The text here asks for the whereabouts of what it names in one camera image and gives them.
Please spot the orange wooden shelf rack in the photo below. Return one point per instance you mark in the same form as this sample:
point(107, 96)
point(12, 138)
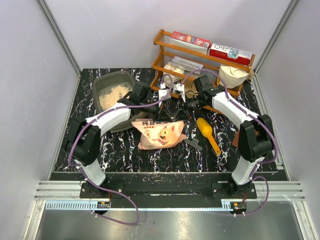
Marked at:
point(168, 51)

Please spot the white crumpled bag left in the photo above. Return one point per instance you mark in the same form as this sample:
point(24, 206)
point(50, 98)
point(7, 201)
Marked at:
point(175, 78)

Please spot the yellow plastic scoop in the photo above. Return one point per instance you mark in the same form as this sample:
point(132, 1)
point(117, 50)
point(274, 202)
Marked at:
point(207, 131)

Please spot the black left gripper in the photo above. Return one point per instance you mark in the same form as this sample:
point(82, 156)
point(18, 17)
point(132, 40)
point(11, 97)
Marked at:
point(163, 115)

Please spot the grey plastic litter box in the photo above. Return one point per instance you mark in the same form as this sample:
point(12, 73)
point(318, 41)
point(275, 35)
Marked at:
point(112, 85)

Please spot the red white toothpaste box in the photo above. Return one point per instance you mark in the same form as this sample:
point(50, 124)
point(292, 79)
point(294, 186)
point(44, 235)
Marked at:
point(190, 42)

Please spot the black bag clip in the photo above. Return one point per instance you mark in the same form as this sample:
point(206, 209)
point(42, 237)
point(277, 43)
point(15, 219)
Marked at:
point(194, 143)

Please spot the pink cat litter bag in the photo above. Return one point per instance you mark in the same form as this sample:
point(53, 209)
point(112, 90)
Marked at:
point(159, 134)

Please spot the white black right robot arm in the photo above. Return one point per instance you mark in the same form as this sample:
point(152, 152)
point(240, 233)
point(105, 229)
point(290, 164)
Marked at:
point(255, 132)

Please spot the brown scouring pad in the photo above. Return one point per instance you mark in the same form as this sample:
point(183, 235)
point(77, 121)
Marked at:
point(235, 141)

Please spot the silver grey flat box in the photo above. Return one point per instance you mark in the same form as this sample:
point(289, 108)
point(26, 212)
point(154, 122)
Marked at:
point(186, 65)

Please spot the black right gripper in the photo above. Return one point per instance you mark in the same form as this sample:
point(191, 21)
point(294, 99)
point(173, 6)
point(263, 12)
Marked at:
point(183, 111)

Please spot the aluminium rail frame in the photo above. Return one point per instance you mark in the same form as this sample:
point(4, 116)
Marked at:
point(67, 187)

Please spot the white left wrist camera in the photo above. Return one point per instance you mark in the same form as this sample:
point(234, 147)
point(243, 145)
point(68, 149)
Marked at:
point(163, 93)

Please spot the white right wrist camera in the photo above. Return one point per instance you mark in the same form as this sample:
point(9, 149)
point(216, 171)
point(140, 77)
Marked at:
point(179, 89)

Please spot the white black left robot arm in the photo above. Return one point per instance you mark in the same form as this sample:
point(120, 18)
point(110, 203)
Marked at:
point(83, 145)

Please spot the white paper bag right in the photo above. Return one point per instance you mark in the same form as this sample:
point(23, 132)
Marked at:
point(231, 76)

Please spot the red white blue box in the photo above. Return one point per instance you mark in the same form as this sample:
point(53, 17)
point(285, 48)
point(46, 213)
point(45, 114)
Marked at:
point(230, 54)

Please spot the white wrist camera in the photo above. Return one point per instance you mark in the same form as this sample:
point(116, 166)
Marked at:
point(179, 89)
point(163, 93)

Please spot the beige cat litter pellets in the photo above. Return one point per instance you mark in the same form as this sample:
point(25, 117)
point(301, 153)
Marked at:
point(110, 96)

